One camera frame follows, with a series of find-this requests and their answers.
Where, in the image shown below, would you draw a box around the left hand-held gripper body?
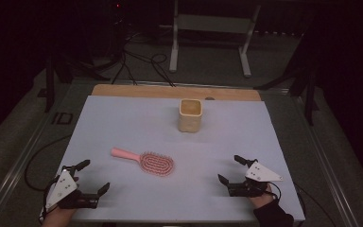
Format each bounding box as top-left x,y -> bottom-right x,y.
43,166 -> 100,212

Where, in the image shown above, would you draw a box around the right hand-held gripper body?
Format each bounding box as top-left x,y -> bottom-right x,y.
228,161 -> 285,198

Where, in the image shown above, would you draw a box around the person's right hand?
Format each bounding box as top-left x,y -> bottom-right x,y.
250,184 -> 274,210

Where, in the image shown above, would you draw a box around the person's left hand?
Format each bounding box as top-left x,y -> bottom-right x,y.
42,206 -> 78,227

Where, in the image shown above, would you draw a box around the white table cover sheet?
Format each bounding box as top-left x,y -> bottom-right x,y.
56,95 -> 306,224

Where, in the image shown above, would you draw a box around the pink hairbrush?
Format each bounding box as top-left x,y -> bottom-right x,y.
110,147 -> 176,177

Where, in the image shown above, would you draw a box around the beige square cup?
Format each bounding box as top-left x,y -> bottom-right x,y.
178,97 -> 203,133

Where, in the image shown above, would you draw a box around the black tripod stand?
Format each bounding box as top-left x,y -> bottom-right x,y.
253,29 -> 320,128
37,51 -> 112,114

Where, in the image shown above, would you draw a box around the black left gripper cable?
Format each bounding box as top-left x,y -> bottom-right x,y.
24,134 -> 73,221

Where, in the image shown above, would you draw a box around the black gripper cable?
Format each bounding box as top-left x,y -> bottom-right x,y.
268,181 -> 337,227
24,134 -> 73,221

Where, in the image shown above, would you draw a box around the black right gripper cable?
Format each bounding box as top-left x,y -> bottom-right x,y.
268,181 -> 337,227

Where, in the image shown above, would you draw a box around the black floor cables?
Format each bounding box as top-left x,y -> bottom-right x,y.
110,18 -> 176,88

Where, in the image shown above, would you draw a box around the white metal stand frame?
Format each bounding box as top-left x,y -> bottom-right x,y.
168,0 -> 262,79

